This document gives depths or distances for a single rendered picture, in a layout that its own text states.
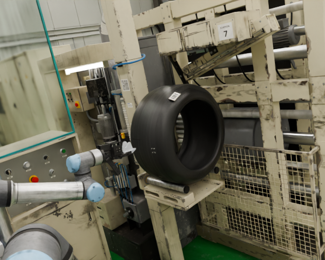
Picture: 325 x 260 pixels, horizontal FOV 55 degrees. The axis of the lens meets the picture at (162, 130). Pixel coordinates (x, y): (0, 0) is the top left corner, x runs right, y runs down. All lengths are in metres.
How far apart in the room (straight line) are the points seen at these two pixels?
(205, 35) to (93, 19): 10.85
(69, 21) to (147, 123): 10.54
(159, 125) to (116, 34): 0.66
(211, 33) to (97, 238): 1.55
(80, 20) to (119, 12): 10.30
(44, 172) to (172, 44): 1.13
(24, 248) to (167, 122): 1.08
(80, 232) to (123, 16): 1.42
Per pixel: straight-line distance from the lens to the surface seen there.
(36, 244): 0.69
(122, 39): 1.94
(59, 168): 2.14
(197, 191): 1.96
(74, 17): 12.17
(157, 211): 2.22
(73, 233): 2.24
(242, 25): 1.75
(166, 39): 2.02
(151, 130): 1.61
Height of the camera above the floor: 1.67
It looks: 14 degrees down
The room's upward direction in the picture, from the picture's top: 12 degrees counter-clockwise
